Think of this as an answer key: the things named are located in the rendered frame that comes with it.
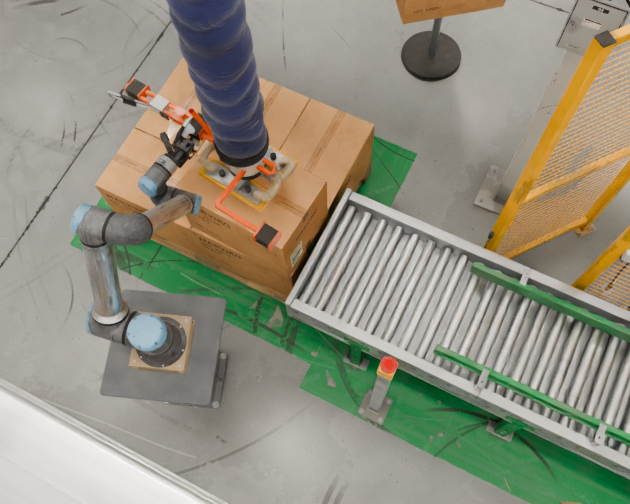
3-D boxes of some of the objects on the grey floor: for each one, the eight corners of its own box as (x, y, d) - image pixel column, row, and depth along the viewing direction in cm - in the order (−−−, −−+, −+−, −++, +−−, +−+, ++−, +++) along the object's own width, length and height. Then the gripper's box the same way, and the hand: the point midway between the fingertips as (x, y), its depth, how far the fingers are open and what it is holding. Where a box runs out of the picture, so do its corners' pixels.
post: (383, 403, 370) (399, 362, 277) (378, 414, 367) (392, 377, 275) (372, 397, 371) (384, 355, 278) (366, 409, 369) (377, 370, 276)
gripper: (184, 177, 296) (211, 144, 302) (174, 154, 278) (203, 120, 284) (168, 168, 298) (196, 135, 304) (157, 145, 280) (187, 110, 286)
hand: (194, 124), depth 294 cm, fingers open, 14 cm apart
